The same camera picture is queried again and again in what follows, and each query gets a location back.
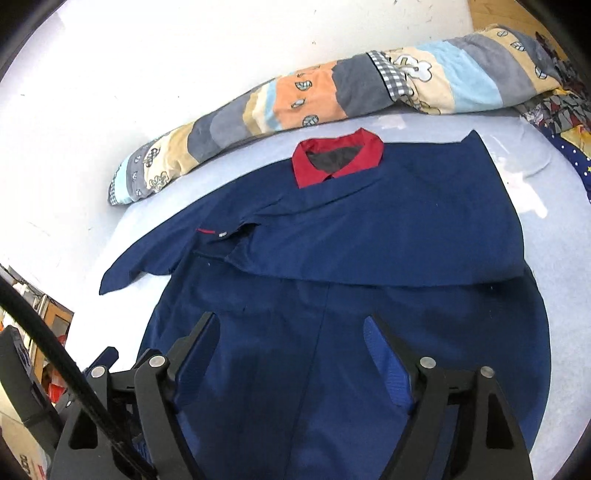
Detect grey red patterned cloth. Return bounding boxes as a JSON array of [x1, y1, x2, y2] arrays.
[[516, 32, 590, 140]]

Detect light blue bed sheet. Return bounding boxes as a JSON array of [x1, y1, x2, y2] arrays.
[[98, 108, 590, 479]]

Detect black device at left edge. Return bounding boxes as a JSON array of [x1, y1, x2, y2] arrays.
[[1, 326, 63, 458]]

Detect wooden headboard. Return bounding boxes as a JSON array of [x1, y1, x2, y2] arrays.
[[468, 0, 539, 32]]

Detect striped patchwork rolled quilt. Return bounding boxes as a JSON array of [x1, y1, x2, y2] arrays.
[[108, 25, 562, 206]]

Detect black cable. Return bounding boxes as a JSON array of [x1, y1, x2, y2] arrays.
[[0, 275, 160, 480]]

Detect navy work shirt red collar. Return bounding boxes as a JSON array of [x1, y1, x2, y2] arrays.
[[100, 129, 551, 479]]

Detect navy star pattern pillow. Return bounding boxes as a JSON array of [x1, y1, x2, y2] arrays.
[[540, 126, 591, 199]]

